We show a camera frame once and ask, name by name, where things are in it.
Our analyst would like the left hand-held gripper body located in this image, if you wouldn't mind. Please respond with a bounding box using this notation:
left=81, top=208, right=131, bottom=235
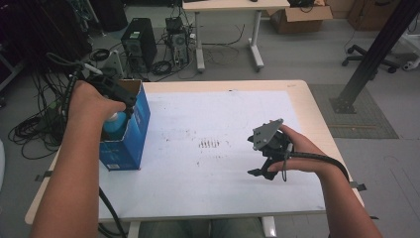
left=86, top=49, right=139, bottom=115

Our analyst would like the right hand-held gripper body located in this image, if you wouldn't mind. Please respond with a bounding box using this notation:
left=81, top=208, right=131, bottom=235
left=247, top=117, right=294, bottom=160

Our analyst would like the blue plastic bottle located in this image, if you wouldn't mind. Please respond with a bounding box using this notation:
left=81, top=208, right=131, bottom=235
left=103, top=111, right=129, bottom=141

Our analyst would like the blue cardboard box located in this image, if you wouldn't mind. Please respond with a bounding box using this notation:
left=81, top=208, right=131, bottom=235
left=98, top=78, right=152, bottom=172

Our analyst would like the person's left hand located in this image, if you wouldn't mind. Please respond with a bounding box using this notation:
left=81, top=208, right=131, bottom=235
left=66, top=79, right=128, bottom=132

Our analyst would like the person's right hand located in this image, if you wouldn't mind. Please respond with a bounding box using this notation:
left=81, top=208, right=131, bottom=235
left=267, top=126, right=332, bottom=175

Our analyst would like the white table mat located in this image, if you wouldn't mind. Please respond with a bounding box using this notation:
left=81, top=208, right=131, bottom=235
left=97, top=90, right=327, bottom=222

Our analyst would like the white table leg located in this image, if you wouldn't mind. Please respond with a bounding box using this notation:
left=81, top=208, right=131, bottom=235
left=127, top=221, right=140, bottom=238
left=261, top=215, right=277, bottom=238

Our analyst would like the black computer tower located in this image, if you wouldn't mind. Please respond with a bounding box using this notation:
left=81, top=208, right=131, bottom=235
left=120, top=17, right=158, bottom=72

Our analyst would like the open grey computer tower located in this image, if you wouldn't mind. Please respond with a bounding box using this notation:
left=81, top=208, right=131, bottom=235
left=164, top=16, right=191, bottom=67

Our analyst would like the black table clamp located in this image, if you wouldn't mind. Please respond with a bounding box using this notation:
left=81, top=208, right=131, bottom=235
left=350, top=180, right=368, bottom=192
left=34, top=170, right=54, bottom=182

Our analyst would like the grey floor mat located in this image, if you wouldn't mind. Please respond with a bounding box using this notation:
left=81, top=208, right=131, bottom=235
left=308, top=83, right=400, bottom=140

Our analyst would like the open brown cardboard box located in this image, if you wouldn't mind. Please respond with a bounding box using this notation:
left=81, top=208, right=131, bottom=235
left=264, top=4, right=334, bottom=35

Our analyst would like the black office chair base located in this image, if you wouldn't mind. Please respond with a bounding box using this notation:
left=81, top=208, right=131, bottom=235
left=341, top=44, right=401, bottom=74

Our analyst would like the black metal stand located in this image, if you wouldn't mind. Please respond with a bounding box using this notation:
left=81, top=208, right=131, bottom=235
left=330, top=0, right=420, bottom=115

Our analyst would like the white desk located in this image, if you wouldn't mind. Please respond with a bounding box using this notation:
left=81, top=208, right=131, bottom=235
left=181, top=0, right=291, bottom=73

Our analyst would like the closed brown cardboard box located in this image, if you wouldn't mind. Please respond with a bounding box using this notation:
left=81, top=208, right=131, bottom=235
left=346, top=0, right=403, bottom=33

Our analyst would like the coiled black cable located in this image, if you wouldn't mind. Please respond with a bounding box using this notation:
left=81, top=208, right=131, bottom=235
left=88, top=48, right=111, bottom=62
left=151, top=59, right=173, bottom=76

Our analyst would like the black sleeved left gripper cable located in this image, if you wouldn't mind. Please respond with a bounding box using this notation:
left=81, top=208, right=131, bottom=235
left=46, top=52, right=129, bottom=238

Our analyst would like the black sleeved gripper cable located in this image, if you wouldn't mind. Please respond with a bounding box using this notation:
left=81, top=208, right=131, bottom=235
left=281, top=142, right=352, bottom=183
left=46, top=52, right=129, bottom=238

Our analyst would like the black sleeved right gripper cable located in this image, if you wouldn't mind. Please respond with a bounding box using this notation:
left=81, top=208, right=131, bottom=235
left=281, top=142, right=352, bottom=183

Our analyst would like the tangled black cable bundle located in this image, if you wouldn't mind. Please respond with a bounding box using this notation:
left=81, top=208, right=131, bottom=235
left=7, top=70, right=75, bottom=161

